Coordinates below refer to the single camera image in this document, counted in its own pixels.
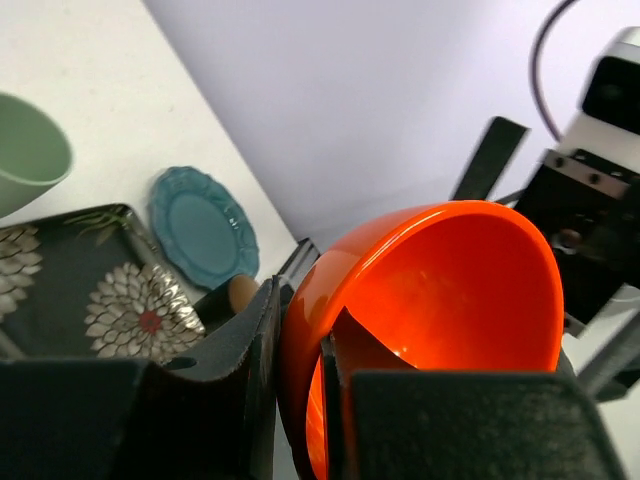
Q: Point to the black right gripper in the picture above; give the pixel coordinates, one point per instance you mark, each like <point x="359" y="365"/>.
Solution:
<point x="587" y="208"/>

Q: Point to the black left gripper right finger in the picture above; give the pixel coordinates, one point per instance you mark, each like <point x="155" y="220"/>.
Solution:
<point x="384" y="419"/>

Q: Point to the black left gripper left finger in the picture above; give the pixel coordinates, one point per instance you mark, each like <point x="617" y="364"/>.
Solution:
<point x="209" y="414"/>

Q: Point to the orange bowl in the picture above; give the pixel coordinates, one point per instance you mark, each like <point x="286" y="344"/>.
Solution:
<point x="462" y="285"/>

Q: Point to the light green cup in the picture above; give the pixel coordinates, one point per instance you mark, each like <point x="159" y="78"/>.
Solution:
<point x="36" y="155"/>

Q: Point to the brown mug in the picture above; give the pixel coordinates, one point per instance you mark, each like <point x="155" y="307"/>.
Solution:
<point x="227" y="300"/>

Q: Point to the teal round plate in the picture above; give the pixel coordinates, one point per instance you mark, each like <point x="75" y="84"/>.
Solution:
<point x="201" y="228"/>

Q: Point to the black square floral plate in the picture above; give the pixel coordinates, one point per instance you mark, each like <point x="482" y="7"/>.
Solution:
<point x="91" y="283"/>

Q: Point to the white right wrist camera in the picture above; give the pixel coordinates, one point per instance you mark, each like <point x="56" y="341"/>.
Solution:
<point x="607" y="123"/>

